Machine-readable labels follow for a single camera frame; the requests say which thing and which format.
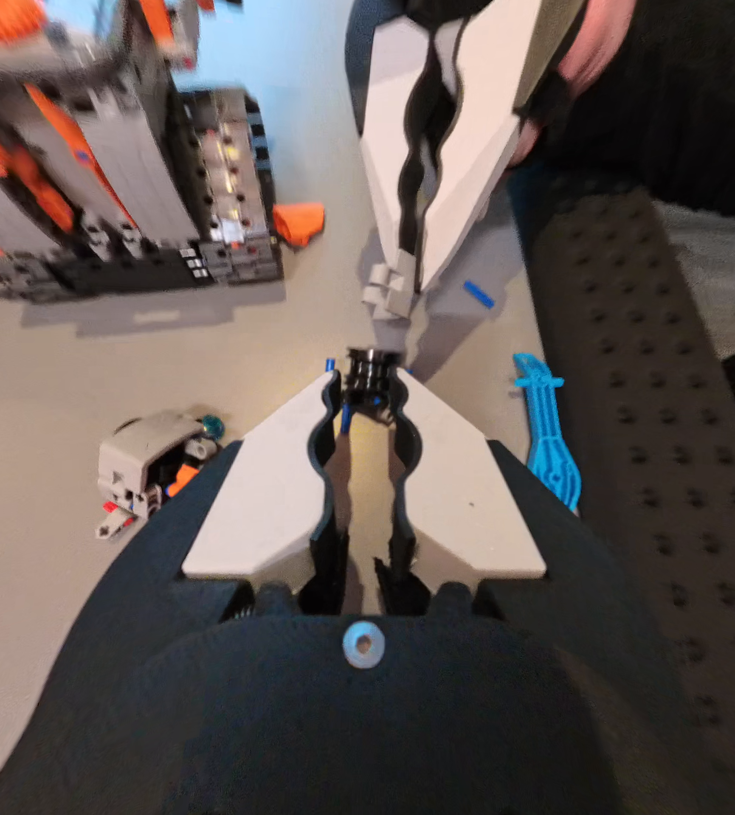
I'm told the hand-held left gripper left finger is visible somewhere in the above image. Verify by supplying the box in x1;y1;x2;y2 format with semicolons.
183;374;345;587

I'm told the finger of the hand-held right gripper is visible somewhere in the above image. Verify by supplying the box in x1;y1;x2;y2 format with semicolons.
416;0;546;294
359;18;437;277

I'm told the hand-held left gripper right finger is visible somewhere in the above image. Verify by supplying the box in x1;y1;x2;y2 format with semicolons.
391;370;549;589

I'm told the black wheel hub assembly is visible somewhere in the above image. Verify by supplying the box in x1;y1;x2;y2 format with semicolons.
324;344;409;421

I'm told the person's right hand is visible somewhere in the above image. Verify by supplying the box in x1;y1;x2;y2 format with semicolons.
556;0;638;93

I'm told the blue plastic separator tool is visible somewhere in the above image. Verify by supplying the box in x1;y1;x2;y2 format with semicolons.
509;352;586;514

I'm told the dark grey orange block assembly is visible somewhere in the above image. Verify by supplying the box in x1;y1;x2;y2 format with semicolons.
94;407;231;543

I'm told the orange slotted panel piece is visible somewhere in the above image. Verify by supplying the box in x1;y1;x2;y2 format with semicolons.
271;200;329;250

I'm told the black dimpled mat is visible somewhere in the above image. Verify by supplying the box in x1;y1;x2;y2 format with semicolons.
518;191;735;815

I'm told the grey orange tracked toy robot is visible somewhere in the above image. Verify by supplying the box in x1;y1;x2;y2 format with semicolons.
0;0;287;306

